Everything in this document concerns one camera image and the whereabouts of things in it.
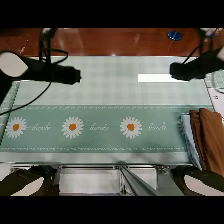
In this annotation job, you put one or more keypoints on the light blue garment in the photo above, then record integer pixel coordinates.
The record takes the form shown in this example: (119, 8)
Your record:
(190, 140)

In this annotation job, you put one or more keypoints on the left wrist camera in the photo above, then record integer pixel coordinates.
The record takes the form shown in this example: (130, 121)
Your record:
(45, 43)

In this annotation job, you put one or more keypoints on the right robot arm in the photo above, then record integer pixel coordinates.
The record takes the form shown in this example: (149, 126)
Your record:
(210, 63)

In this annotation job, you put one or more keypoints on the silver frame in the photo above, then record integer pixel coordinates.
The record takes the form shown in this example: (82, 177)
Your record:
(140, 181)

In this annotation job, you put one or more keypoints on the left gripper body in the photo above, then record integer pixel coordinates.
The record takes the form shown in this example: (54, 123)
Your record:
(66, 74)

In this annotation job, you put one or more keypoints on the brown T-shirt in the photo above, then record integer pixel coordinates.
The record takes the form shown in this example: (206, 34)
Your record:
(211, 140)

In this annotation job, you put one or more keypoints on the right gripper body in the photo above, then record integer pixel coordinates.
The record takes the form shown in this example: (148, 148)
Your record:
(183, 70)

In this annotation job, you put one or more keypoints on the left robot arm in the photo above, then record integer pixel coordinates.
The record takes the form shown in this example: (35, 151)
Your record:
(16, 68)

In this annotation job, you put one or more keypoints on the blue round disc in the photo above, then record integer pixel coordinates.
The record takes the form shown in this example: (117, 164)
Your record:
(174, 35)

